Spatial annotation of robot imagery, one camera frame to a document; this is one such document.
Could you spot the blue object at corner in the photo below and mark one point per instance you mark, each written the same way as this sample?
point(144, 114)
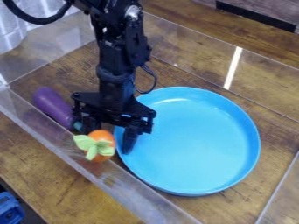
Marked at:
point(10, 209)

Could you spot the clear acrylic enclosure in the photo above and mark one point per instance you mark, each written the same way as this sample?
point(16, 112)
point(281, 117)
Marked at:
point(204, 49)

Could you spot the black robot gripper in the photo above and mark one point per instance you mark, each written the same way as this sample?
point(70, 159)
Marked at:
point(113, 105)

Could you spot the blue plastic plate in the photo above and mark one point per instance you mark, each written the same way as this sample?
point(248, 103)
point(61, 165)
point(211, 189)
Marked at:
point(203, 147)

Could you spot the purple toy eggplant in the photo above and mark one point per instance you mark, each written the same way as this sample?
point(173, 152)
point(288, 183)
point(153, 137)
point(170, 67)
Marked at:
point(50, 104)

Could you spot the orange toy carrot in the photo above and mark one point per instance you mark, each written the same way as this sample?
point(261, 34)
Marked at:
point(97, 144)

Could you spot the white patterned curtain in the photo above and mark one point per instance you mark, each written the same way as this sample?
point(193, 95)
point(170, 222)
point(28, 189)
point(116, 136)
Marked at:
point(14, 28)

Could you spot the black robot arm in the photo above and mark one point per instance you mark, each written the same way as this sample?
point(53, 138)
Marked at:
point(122, 52)

